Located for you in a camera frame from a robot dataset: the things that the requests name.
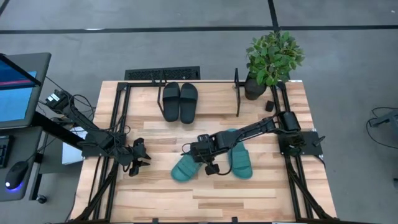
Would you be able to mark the black plant pot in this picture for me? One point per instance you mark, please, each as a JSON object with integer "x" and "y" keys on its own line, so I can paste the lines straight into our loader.
{"x": 254, "y": 90}

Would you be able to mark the black caster wheel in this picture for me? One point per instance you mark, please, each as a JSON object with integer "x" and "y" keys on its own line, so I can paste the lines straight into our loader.
{"x": 42, "y": 199}

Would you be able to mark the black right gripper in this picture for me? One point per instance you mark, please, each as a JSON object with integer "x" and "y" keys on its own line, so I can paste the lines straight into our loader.
{"x": 202, "y": 149}

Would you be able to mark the black keyboard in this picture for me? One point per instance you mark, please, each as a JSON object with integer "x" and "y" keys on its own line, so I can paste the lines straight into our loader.
{"x": 3, "y": 152}

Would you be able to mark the black support beam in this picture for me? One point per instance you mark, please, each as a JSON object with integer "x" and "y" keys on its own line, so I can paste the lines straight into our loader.
{"x": 53, "y": 129}

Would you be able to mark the black perforated panel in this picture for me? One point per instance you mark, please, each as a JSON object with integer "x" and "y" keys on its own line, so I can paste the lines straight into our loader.
{"x": 174, "y": 74}

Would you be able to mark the black aluminium table frame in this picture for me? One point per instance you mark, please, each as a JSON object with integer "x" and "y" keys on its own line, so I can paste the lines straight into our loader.
{"x": 140, "y": 83}

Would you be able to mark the green leafy plant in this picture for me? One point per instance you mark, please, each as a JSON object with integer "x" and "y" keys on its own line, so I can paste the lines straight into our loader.
{"x": 273, "y": 56}

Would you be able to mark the black computer mouse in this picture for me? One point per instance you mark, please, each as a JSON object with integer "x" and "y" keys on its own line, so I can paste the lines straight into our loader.
{"x": 16, "y": 174}

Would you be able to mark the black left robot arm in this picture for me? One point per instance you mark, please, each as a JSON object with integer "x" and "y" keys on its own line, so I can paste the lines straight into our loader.
{"x": 93, "y": 132}

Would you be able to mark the dark floor stand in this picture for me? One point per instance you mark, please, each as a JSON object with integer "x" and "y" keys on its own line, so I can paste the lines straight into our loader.
{"x": 387, "y": 118}

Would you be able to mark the small black box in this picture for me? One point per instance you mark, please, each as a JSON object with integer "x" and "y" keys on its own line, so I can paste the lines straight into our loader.
{"x": 269, "y": 105}

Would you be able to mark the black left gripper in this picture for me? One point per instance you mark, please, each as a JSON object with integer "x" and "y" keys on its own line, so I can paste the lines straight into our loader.
{"x": 127, "y": 157}

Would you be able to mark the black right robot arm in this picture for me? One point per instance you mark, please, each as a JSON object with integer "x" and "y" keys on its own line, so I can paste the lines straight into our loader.
{"x": 248, "y": 129}

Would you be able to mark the grey computer desk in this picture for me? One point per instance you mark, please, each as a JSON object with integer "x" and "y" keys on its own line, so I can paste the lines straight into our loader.
{"x": 18, "y": 143}

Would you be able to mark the black rubber slide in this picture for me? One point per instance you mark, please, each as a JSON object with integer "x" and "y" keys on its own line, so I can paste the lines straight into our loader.
{"x": 188, "y": 102}
{"x": 171, "y": 101}

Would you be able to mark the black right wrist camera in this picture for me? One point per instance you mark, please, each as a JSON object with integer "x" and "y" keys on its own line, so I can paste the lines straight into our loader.
{"x": 212, "y": 169}

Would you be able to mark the teal rubber slide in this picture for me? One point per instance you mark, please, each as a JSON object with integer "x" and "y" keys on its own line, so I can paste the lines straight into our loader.
{"x": 183, "y": 169}
{"x": 241, "y": 161}

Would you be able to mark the monitor with blue screen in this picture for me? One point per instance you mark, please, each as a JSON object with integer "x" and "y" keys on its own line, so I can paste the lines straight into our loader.
{"x": 15, "y": 99}

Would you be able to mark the white sheet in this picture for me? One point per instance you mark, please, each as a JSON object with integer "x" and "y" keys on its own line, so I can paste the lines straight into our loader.
{"x": 71, "y": 154}

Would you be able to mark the wooden shelf with black frame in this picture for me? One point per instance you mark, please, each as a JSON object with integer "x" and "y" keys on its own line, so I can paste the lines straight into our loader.
{"x": 217, "y": 99}

